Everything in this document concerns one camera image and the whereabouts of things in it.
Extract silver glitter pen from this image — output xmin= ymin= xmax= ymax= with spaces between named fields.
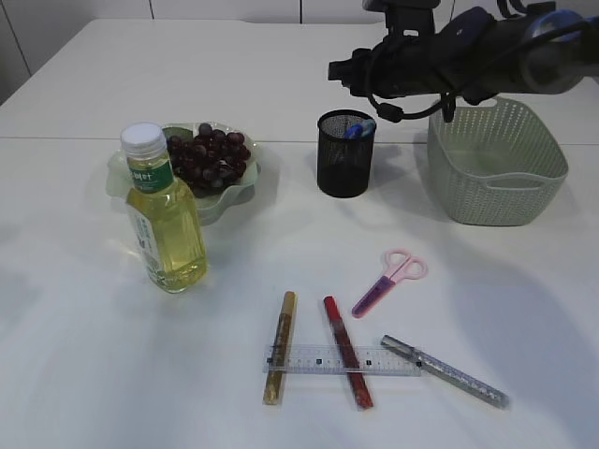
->
xmin=381 ymin=335 xmax=510 ymax=410

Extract blue scissors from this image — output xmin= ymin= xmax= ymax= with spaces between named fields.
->
xmin=343 ymin=119 xmax=376 ymax=139

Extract pink scissors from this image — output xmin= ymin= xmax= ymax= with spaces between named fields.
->
xmin=351 ymin=249 xmax=428 ymax=318

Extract red glitter pen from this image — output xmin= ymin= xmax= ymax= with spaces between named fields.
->
xmin=323 ymin=296 xmax=373 ymax=411

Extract green wavy glass plate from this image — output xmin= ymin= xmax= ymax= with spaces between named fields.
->
xmin=105 ymin=121 xmax=264 ymax=228

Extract black mesh pen holder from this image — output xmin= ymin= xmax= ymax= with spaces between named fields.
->
xmin=316 ymin=109 xmax=376 ymax=198

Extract yellow tea bottle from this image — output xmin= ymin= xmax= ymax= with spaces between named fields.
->
xmin=120 ymin=123 xmax=208 ymax=293

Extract purple grape bunch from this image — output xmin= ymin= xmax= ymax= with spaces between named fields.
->
xmin=163 ymin=123 xmax=252 ymax=197

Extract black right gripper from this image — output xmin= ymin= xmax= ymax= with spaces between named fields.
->
xmin=328 ymin=0 xmax=449 ymax=98

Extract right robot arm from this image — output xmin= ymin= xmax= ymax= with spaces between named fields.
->
xmin=328 ymin=1 xmax=598 ymax=122

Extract green woven plastic basket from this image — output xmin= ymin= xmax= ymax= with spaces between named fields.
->
xmin=427 ymin=97 xmax=569 ymax=226

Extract gold glitter pen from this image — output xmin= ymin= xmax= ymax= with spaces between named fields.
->
xmin=263 ymin=291 xmax=297 ymax=406

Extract clear plastic ruler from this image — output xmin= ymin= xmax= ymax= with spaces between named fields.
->
xmin=262 ymin=345 xmax=421 ymax=377

